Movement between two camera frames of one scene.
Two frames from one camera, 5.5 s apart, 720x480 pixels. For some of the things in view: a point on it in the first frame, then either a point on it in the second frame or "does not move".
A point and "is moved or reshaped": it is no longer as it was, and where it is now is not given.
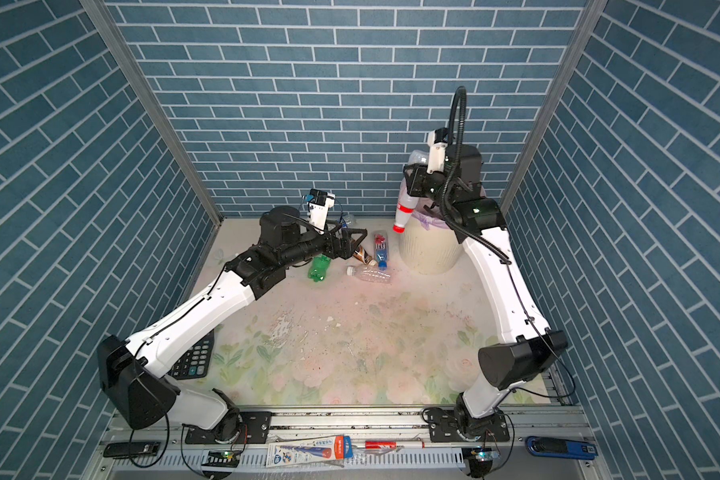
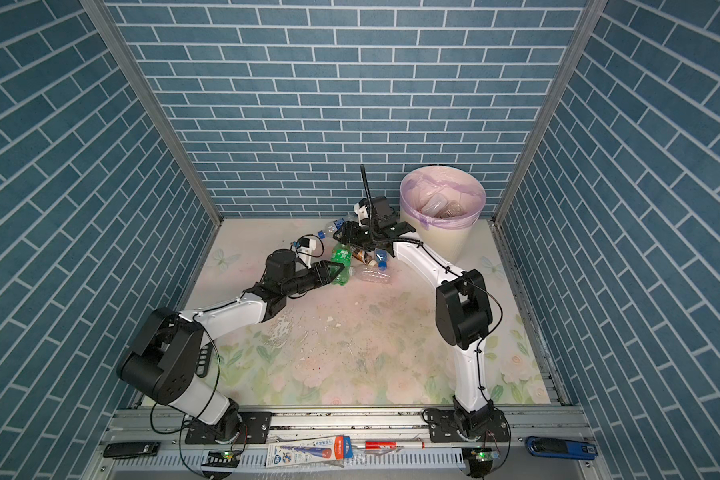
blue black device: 558,448 does not move
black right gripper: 418,180 to 350,232
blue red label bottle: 380,239 does not move
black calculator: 196,364 does not move
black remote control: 131,449 does not move
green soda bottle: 318,268 is moved or reshaped
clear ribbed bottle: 369,273 does not move
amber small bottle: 364,257 does not move
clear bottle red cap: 406,203 is moved or reshaped
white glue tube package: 308,451 does not move
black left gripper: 343,249 to 322,267
